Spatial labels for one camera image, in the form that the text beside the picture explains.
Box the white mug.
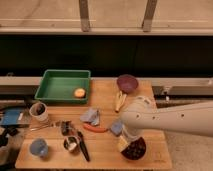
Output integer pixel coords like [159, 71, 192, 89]
[29, 102, 48, 122]

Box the grey crumpled cloth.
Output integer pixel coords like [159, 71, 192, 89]
[80, 107, 100, 126]

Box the metal spoon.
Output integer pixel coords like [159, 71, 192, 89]
[30, 123, 61, 131]

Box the blue sponge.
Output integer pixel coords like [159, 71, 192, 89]
[110, 120, 122, 136]

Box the purple bowl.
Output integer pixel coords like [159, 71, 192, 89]
[117, 74, 139, 94]

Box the blue cup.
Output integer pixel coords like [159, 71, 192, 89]
[29, 138, 48, 157]

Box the small dark metal object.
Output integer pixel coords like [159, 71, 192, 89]
[61, 121, 73, 136]

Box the red bowl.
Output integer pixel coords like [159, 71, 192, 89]
[119, 135, 147, 161]

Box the small metal bowl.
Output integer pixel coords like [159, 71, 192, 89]
[63, 136, 79, 152]

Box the yellow round fruit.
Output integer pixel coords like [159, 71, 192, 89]
[74, 88, 86, 98]

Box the yellow banana toy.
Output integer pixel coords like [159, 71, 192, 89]
[115, 91, 127, 112]

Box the black handled knife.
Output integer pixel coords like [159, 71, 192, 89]
[77, 131, 90, 162]

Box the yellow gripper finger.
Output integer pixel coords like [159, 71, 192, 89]
[117, 136, 129, 152]

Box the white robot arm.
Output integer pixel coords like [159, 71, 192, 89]
[118, 96, 213, 152]

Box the red chili pepper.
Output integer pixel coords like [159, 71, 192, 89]
[83, 123, 108, 133]

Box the wooden cutting board table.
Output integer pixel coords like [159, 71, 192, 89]
[15, 79, 172, 170]

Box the green plastic tray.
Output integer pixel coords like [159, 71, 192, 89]
[34, 69, 91, 104]

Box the dark purple grape bunch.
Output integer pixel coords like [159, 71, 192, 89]
[123, 138, 146, 158]

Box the blue box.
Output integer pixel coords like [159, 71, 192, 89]
[0, 108, 23, 126]

